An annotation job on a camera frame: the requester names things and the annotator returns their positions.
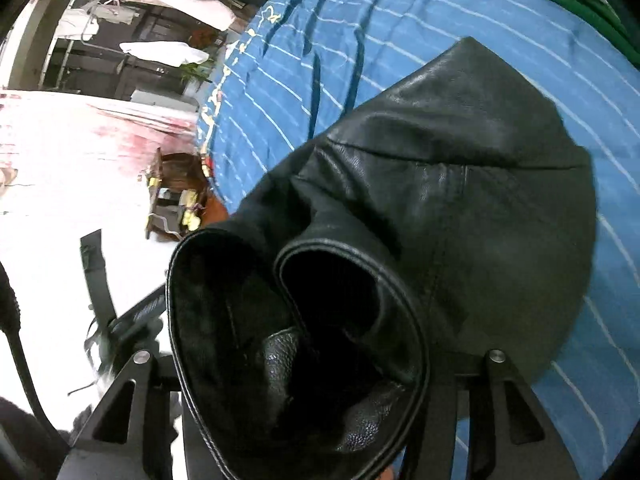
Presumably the black leather jacket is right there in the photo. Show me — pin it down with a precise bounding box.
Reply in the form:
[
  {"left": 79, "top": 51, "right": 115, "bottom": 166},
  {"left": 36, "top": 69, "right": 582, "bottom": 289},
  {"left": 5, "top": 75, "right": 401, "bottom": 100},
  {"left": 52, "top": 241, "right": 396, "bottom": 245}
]
[{"left": 167, "top": 38, "right": 597, "bottom": 479}]

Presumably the brown cluttered box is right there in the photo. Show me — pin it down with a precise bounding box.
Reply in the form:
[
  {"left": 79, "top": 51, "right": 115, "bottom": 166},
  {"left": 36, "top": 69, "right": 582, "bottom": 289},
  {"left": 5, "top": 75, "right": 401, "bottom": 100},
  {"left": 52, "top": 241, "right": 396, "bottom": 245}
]
[{"left": 145, "top": 148, "right": 229, "bottom": 240}]

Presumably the pink patterned fabric stack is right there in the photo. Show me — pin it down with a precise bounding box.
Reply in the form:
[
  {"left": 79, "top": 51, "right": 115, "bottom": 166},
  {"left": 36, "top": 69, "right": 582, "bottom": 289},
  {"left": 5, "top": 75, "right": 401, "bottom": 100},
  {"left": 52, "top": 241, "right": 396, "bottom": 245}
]
[{"left": 1, "top": 89, "right": 196, "bottom": 177}]

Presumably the blue striped bed sheet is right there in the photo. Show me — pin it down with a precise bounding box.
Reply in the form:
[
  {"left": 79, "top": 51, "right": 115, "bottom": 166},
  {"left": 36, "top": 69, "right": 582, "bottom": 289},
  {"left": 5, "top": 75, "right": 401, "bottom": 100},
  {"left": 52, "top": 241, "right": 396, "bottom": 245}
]
[{"left": 196, "top": 0, "right": 639, "bottom": 479}]

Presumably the green striped-cuff folded garment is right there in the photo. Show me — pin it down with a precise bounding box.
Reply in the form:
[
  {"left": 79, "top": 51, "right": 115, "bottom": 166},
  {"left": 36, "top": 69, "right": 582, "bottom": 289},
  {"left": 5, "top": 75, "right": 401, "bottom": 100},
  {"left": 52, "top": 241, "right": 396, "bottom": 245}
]
[{"left": 550, "top": 0, "right": 639, "bottom": 68}]

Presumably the black cable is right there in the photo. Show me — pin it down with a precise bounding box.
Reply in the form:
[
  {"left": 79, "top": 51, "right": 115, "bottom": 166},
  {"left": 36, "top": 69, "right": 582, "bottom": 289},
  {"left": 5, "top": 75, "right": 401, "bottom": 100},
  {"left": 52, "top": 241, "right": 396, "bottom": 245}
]
[{"left": 0, "top": 261, "right": 68, "bottom": 449}]

